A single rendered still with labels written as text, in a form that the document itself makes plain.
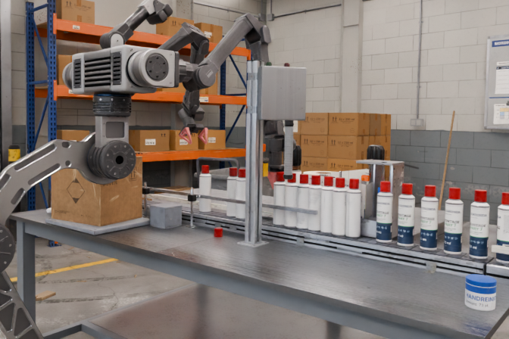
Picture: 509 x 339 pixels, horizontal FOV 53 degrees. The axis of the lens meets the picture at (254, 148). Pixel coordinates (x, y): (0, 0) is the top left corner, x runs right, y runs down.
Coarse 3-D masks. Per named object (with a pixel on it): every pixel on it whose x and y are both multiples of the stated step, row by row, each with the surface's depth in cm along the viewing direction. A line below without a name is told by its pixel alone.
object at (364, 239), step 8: (184, 208) 229; (216, 216) 211; (224, 216) 211; (264, 224) 196; (272, 224) 197; (312, 232) 183; (320, 232) 183; (352, 240) 172; (360, 240) 172; (368, 240) 172; (400, 248) 162; (408, 248) 162; (416, 248) 162; (448, 256) 153; (456, 256) 153; (464, 256) 153
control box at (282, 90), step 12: (264, 72) 177; (276, 72) 178; (288, 72) 179; (300, 72) 181; (264, 84) 177; (276, 84) 178; (288, 84) 180; (300, 84) 181; (264, 96) 177; (276, 96) 179; (288, 96) 180; (300, 96) 181; (264, 108) 177; (276, 108) 179; (288, 108) 180; (300, 108) 181
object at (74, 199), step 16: (64, 176) 211; (80, 176) 206; (128, 176) 214; (64, 192) 212; (80, 192) 207; (96, 192) 202; (112, 192) 206; (128, 192) 214; (64, 208) 212; (80, 208) 207; (96, 208) 202; (112, 208) 207; (128, 208) 214; (96, 224) 202
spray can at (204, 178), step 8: (208, 168) 220; (200, 176) 219; (208, 176) 218; (200, 184) 219; (208, 184) 219; (200, 192) 219; (208, 192) 219; (200, 200) 219; (208, 200) 219; (200, 208) 219; (208, 208) 219
